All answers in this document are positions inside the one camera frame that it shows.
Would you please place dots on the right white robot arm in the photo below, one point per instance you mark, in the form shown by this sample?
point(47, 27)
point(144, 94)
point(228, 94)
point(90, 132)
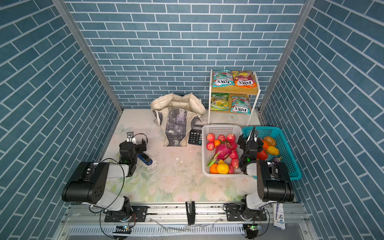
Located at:
point(273, 182)

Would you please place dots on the green yellow candy bag lower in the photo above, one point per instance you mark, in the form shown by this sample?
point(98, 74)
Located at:
point(219, 102)

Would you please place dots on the cream canvas tote bag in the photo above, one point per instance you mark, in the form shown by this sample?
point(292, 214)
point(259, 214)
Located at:
point(176, 115)

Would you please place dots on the orange tangerine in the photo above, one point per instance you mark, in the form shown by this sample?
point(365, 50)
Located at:
point(213, 169)

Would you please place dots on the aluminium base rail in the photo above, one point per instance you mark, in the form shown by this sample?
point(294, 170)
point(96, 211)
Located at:
point(161, 220)

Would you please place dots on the yellow corn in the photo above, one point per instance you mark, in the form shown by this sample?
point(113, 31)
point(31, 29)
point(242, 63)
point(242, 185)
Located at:
point(273, 151)

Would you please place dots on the pink dragon fruit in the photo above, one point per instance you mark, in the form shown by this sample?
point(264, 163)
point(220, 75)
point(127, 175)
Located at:
point(222, 152)

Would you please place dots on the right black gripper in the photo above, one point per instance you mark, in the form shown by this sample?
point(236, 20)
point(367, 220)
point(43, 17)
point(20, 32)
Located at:
point(250, 144)

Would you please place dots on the green Fox's candy bag lower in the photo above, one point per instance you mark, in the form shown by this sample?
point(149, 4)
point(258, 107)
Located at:
point(240, 105)

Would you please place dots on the teal plastic basket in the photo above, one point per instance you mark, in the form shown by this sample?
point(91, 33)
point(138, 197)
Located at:
point(286, 156)

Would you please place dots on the white blue box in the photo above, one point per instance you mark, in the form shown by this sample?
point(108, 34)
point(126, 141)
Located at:
point(278, 216)

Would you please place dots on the yellow pear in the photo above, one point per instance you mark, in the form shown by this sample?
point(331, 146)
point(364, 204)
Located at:
point(223, 168)

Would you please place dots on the black calculator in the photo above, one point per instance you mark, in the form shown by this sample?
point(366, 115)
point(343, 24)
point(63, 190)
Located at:
point(195, 136)

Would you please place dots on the red bell pepper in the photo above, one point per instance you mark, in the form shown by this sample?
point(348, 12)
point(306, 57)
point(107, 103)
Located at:
point(263, 155)

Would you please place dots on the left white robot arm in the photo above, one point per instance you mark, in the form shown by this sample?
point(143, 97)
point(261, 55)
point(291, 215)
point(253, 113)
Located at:
point(88, 184)

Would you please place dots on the green Fox's candy bag top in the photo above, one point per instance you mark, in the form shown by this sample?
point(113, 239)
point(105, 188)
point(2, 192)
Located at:
point(223, 78)

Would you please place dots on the white wooden two-tier shelf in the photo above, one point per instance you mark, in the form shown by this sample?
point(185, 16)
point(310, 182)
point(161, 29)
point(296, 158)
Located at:
point(234, 90)

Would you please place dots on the orange Fox's candy bag top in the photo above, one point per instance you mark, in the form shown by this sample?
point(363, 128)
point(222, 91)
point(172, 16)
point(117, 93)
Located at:
point(244, 79)

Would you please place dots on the black rail clamp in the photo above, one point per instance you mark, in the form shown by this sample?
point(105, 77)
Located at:
point(191, 212)

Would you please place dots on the green fox's candy bag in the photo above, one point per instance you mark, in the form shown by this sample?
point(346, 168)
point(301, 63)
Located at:
point(223, 78)
point(240, 105)

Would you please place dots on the brown potato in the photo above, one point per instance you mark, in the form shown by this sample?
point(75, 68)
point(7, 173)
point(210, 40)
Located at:
point(271, 141)

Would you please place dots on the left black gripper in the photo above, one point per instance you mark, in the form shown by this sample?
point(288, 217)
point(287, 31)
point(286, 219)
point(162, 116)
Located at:
point(139, 151)

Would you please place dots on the red apple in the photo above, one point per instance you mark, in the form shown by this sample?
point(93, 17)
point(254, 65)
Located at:
point(211, 137)
point(210, 146)
point(231, 138)

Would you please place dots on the white plastic basket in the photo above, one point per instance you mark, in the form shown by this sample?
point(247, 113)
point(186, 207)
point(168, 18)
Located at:
point(218, 130)

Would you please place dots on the blue black stapler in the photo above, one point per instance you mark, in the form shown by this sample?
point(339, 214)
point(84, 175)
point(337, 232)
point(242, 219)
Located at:
point(145, 159)

